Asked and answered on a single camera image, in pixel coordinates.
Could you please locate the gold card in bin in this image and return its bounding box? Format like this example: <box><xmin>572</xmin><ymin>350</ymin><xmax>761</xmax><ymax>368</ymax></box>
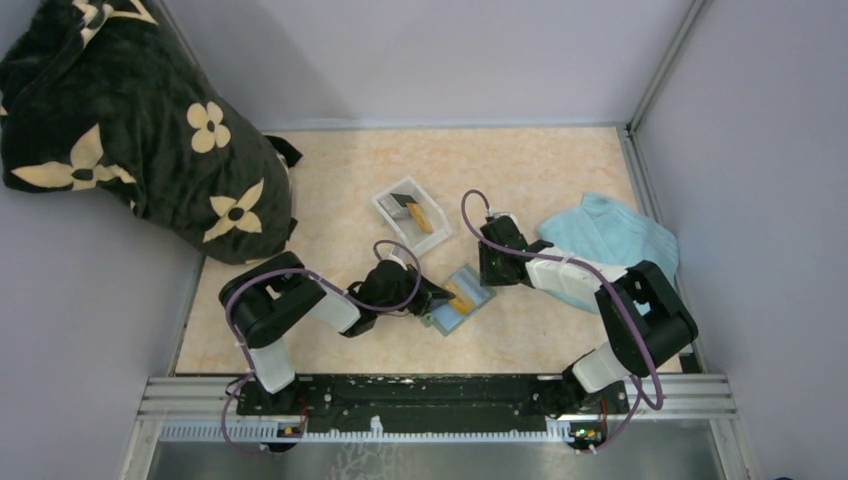
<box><xmin>406</xmin><ymin>202</ymin><xmax>434</xmax><ymax>234</ymax></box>

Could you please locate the aluminium frame rail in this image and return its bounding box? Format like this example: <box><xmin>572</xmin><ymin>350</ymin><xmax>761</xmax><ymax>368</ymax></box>
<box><xmin>138</xmin><ymin>374</ymin><xmax>737</xmax><ymax>443</ymax></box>

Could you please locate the black floral blanket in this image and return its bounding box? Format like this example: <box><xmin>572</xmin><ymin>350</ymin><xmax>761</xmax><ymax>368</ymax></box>
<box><xmin>1</xmin><ymin>1</ymin><xmax>301</xmax><ymax>265</ymax></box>

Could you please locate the translucent white plastic bin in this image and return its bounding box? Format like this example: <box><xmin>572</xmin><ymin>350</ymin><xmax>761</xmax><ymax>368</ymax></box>
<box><xmin>371</xmin><ymin>176</ymin><xmax>453</xmax><ymax>257</ymax></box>

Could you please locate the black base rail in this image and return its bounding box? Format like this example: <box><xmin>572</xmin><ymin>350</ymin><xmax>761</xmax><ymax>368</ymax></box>
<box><xmin>236</xmin><ymin>374</ymin><xmax>630</xmax><ymax>434</ymax></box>

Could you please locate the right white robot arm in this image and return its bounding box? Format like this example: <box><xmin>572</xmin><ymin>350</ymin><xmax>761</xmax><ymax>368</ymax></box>
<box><xmin>473</xmin><ymin>215</ymin><xmax>699</xmax><ymax>412</ymax></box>

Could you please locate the light blue towel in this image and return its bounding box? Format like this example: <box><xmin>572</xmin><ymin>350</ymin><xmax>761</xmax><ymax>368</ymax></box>
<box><xmin>537</xmin><ymin>192</ymin><xmax>679</xmax><ymax>284</ymax></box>

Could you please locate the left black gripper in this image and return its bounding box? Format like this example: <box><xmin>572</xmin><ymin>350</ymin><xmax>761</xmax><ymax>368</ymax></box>
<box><xmin>376</xmin><ymin>263</ymin><xmax>455</xmax><ymax>316</ymax></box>

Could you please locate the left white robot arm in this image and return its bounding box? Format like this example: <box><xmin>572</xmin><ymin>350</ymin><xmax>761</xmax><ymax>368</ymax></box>
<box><xmin>218</xmin><ymin>252</ymin><xmax>456</xmax><ymax>414</ymax></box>

